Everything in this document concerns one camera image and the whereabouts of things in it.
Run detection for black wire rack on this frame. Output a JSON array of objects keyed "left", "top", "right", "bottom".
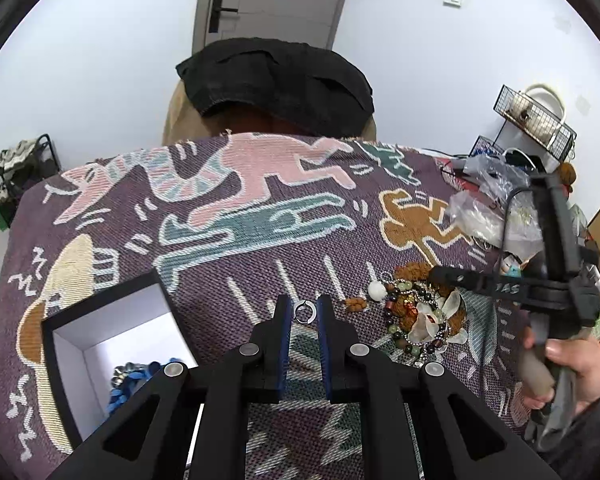
[{"left": 491, "top": 84, "right": 579, "bottom": 162}]

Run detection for person's right forearm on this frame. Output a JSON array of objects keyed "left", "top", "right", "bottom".
[{"left": 522, "top": 375, "right": 600, "bottom": 471}]

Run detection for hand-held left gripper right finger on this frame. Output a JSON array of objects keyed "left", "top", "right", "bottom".
[{"left": 316, "top": 294, "right": 563, "bottom": 480}]

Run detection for black wire basket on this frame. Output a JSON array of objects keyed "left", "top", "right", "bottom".
[{"left": 469, "top": 135, "right": 507, "bottom": 160}]

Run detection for black cloth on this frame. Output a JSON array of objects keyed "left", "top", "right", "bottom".
[{"left": 175, "top": 36, "right": 377, "bottom": 137}]

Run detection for black shoe rack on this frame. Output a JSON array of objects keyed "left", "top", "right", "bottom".
[{"left": 0, "top": 133, "right": 62, "bottom": 222}]

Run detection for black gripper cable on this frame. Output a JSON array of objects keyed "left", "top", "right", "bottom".
[{"left": 497, "top": 186, "right": 536, "bottom": 277}]

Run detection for black door handle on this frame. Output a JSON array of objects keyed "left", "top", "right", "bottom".
[{"left": 206, "top": 0, "right": 241, "bottom": 34}]

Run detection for white headphones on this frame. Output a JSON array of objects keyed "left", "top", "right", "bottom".
[{"left": 509, "top": 84, "right": 569, "bottom": 147}]

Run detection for person's right hand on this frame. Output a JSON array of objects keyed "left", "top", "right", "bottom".
[{"left": 522, "top": 327, "right": 600, "bottom": 413}]

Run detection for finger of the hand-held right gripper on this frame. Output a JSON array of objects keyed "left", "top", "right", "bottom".
[{"left": 428, "top": 266, "right": 527, "bottom": 307}]

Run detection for black jewelry box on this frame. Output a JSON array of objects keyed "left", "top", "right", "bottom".
[{"left": 40, "top": 269, "right": 201, "bottom": 456}]

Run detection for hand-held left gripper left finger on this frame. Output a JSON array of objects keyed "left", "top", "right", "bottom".
[{"left": 45, "top": 294, "right": 293, "bottom": 480}]

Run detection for brown plush toy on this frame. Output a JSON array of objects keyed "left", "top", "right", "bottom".
[{"left": 559, "top": 161, "right": 579, "bottom": 194}]

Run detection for blue bead jewelry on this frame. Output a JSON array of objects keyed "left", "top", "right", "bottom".
[{"left": 106, "top": 357, "right": 187, "bottom": 413}]

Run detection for pile of bead bracelets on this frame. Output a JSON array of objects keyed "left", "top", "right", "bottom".
[{"left": 346, "top": 261, "right": 474, "bottom": 365}]

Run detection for printed purple blanket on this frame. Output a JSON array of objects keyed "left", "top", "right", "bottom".
[{"left": 0, "top": 131, "right": 548, "bottom": 480}]

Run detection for clear plastic bag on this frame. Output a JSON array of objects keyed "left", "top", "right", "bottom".
[{"left": 446, "top": 154, "right": 547, "bottom": 252}]

